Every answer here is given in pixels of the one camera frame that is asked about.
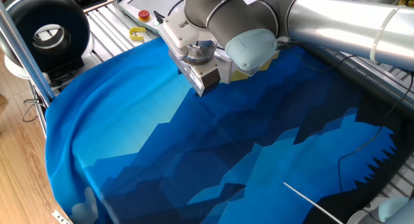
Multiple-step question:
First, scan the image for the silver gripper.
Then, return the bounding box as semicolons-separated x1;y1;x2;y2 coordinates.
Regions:
168;48;223;98

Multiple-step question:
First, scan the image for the yellow u-shaped clip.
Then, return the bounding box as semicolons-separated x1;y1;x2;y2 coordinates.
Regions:
129;26;147;42

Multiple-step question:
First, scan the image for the blue mountain print cloth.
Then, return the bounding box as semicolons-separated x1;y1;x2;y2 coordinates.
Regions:
44;36;414;224

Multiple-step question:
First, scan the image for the white teach pendant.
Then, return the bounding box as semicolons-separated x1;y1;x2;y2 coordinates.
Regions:
118;0;276;36

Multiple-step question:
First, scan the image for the black round ring lamp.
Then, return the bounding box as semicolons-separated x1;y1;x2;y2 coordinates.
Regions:
3;0;95;87

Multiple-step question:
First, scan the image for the grey wire loop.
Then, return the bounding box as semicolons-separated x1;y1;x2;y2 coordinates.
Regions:
21;84;46;123

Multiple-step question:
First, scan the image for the white cable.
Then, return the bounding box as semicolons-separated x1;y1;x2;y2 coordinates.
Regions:
283;181;344;224

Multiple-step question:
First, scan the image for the white metal bracket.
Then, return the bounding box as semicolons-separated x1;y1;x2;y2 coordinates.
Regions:
51;209;72;224

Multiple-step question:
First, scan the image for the aluminium profile rail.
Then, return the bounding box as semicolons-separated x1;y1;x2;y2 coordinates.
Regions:
300;42;414;111

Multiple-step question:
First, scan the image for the thin black cable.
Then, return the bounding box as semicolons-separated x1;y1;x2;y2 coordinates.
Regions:
337;71;414;194

